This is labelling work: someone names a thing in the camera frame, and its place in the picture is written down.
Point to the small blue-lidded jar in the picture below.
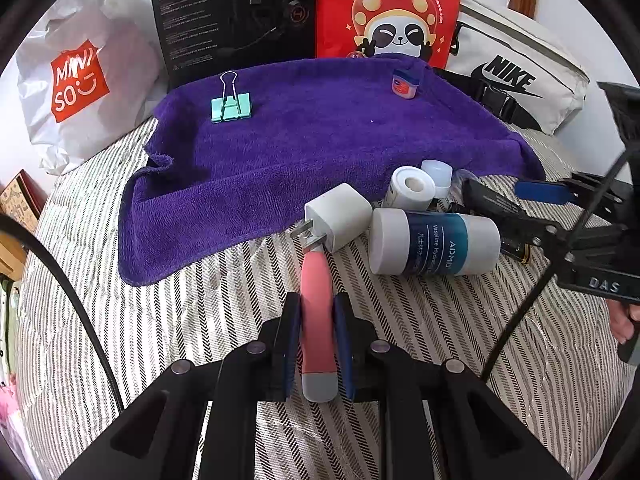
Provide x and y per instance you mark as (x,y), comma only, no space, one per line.
(404,85)

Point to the person's right hand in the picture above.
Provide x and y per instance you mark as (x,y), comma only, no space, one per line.
(622,325)

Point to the blue and white cylinder bottle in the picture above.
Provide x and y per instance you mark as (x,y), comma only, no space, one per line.
(430,242)

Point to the white charger plug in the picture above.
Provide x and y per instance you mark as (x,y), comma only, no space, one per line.
(337,215)

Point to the pink and grey tool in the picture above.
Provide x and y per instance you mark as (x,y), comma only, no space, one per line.
(316,310)

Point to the brown picture frame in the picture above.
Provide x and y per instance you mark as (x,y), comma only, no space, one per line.
(20,195)

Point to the green binder clip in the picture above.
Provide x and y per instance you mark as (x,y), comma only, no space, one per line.
(231,110)

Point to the black cardboard box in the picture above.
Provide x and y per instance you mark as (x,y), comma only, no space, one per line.
(210,20)

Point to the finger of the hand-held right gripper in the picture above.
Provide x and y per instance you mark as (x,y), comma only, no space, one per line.
(542,191)
(540,235)

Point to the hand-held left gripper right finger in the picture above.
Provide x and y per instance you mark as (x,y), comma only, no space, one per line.
(345,345)

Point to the striped bed sheet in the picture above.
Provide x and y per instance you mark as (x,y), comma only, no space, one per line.
(200,310)

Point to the red panda print bag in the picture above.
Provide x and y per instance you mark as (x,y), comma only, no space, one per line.
(340,10)

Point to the purple towel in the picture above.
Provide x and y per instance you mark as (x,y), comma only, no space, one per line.
(300,150)

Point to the white translucent round jar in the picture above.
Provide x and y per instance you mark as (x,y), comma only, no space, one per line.
(439,172)

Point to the white tape roll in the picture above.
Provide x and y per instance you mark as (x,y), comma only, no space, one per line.
(400,196)

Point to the wooden headboard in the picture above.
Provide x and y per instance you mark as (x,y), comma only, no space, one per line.
(10,255)

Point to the white shopping bag red logo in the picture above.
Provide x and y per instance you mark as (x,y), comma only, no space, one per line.
(100,25)

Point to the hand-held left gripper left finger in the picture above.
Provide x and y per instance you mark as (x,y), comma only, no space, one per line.
(291,345)

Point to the clear plastic cap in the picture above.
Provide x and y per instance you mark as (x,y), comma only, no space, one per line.
(460,180)

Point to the black and gold tube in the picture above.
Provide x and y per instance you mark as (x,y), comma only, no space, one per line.
(520,255)

